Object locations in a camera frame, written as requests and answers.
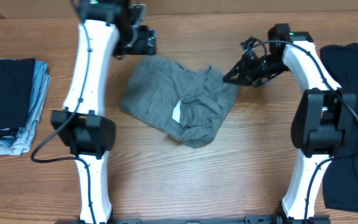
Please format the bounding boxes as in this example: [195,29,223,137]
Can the grey shorts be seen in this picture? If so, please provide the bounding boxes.
[119,56,239,148]

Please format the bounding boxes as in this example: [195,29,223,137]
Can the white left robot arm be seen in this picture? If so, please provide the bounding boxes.
[51,1,157,223]

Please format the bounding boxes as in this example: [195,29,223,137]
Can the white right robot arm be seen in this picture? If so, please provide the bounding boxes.
[223,24,356,223]

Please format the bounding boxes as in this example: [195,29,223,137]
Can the black t-shirt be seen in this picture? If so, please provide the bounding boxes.
[320,43,358,213]

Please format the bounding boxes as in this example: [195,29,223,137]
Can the brown cardboard backdrop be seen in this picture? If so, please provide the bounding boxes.
[0,0,358,19]

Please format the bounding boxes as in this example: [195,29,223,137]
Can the folded blue jeans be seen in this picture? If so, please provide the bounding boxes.
[0,60,51,156]

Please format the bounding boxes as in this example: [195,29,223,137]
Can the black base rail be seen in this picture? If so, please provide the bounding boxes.
[54,214,332,224]

